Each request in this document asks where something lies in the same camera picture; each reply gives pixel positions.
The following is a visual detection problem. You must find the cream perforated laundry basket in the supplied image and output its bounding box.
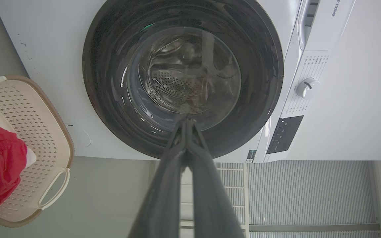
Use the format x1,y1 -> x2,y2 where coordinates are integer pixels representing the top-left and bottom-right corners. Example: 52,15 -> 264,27
0,75 -> 75,228

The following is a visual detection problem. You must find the white front-load washing machine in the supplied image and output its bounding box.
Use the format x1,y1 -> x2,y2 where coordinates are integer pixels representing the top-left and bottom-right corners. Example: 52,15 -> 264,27
0,0 -> 381,163

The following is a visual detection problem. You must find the white washer control knob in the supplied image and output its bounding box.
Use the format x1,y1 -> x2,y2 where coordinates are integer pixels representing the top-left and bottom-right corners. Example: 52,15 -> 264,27
296,78 -> 321,99

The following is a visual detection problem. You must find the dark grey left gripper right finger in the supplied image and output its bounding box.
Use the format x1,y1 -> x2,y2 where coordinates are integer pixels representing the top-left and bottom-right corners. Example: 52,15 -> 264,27
188,120 -> 245,238

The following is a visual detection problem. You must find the round white filter cover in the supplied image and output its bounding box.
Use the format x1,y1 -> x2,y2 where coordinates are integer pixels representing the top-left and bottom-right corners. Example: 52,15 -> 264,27
73,126 -> 92,148

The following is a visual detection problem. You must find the red and white garment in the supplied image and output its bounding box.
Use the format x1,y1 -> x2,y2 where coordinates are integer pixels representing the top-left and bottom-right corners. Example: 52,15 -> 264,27
0,125 -> 36,209

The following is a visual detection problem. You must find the black round glass washer door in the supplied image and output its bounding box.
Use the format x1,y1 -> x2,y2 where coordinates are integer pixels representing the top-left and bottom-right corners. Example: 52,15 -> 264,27
82,0 -> 284,160

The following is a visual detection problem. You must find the small dark QR sticker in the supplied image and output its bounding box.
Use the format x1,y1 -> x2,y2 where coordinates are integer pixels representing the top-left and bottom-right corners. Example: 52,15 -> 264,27
245,149 -> 258,163

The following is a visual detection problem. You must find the steel perforated washer drum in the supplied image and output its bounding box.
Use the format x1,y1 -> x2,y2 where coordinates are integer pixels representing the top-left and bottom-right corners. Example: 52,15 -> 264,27
138,33 -> 241,115

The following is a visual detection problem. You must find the white detergent drawer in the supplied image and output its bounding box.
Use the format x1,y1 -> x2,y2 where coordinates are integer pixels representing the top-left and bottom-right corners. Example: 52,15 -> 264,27
297,0 -> 320,51

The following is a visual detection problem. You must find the black washer display panel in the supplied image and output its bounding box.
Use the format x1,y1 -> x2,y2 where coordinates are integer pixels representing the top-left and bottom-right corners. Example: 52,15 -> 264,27
266,115 -> 304,154

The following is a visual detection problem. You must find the grey ribbed wall panel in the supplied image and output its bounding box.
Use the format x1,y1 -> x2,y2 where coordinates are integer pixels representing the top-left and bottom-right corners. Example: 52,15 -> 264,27
181,161 -> 381,238

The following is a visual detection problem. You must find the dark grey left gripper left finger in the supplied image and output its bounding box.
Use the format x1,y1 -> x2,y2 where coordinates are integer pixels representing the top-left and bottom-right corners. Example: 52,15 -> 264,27
128,120 -> 187,238

